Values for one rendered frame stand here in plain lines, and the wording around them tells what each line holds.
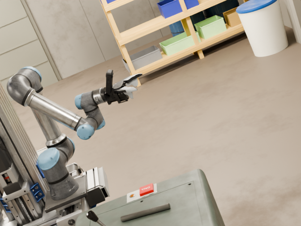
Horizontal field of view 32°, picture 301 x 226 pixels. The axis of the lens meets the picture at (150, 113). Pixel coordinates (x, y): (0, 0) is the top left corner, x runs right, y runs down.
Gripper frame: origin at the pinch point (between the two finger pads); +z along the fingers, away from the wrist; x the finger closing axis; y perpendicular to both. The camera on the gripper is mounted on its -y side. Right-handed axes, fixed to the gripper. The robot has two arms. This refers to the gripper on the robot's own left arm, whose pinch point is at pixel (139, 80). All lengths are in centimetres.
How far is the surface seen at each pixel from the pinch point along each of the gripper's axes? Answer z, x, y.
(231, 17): -34, -544, 196
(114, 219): -8, 68, 24
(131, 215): 0, 70, 21
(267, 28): 22, -434, 182
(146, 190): 2, 53, 24
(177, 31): -131, -586, 206
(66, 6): -334, -683, 129
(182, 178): 17, 47, 26
